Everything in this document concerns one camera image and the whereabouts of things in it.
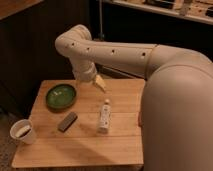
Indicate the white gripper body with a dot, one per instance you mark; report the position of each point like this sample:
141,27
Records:
85,73

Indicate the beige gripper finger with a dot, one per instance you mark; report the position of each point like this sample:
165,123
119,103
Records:
100,83

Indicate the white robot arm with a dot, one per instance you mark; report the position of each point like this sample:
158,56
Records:
176,102

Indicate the green ceramic bowl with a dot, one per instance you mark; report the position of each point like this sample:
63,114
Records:
60,96

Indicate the vertical metal pole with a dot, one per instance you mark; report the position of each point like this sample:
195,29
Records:
101,35

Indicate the white tube bottle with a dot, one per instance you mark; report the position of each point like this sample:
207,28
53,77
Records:
104,120

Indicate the grey rectangular block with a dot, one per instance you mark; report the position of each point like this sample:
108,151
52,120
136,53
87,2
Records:
67,121

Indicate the wooden table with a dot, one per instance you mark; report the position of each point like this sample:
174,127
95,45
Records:
81,144

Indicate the white object in cup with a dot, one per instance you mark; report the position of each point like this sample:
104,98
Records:
23,131

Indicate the white paper cup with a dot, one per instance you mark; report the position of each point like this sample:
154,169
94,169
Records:
29,138

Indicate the background shelf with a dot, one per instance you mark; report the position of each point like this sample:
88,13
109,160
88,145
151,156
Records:
200,11

